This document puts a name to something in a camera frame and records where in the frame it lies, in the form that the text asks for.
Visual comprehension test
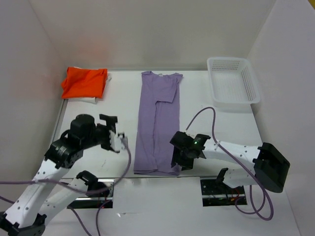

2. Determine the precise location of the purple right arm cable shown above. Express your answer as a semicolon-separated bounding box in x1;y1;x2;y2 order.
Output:
186;107;275;221

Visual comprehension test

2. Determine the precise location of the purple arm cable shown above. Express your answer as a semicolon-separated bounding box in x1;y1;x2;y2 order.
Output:
0;137;132;236
186;107;275;221

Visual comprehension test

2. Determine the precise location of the lavender t shirt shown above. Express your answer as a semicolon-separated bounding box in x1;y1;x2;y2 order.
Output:
133;71;183;176

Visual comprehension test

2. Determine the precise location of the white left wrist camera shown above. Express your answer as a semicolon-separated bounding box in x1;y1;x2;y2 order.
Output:
109;131;128;153

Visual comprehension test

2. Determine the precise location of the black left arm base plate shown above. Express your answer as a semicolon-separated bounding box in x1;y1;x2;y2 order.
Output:
67;181;113;209

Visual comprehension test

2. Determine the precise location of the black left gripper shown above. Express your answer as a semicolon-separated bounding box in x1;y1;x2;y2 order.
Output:
83;114;119;149

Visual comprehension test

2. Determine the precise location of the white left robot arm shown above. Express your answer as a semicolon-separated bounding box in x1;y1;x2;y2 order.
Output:
0;114;124;236

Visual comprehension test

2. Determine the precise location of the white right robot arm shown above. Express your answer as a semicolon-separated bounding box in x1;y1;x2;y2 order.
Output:
170;131;290;193

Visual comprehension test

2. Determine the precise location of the white plastic laundry basket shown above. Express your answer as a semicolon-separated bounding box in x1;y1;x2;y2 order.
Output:
207;57;260;106

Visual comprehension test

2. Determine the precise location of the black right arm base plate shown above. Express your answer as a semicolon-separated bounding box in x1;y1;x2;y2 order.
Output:
200;178;247;207

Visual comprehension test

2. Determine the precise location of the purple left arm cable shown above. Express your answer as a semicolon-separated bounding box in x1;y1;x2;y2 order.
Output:
0;137;132;236

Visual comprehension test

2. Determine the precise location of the white t shirt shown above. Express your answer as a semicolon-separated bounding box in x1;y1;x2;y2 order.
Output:
69;67;111;104

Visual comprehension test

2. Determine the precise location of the orange t shirt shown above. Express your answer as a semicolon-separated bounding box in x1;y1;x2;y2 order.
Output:
61;67;108;99

